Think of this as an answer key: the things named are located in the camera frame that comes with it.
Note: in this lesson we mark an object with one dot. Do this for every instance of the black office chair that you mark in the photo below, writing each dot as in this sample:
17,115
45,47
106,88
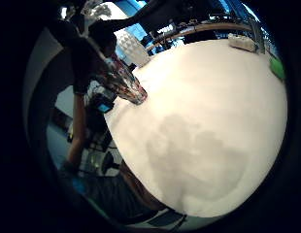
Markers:
107,161

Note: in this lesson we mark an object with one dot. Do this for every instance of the the person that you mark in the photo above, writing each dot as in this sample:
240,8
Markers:
82,61

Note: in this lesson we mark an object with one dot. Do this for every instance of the white patterned panel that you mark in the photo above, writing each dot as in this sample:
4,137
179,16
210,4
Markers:
131,47

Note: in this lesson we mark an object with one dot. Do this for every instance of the long wooden desk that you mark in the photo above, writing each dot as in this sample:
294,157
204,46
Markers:
202,27

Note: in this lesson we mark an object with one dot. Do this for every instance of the white box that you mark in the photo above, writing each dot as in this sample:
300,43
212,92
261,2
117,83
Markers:
242,42

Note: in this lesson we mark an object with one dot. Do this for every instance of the green object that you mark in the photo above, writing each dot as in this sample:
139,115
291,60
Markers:
277,68

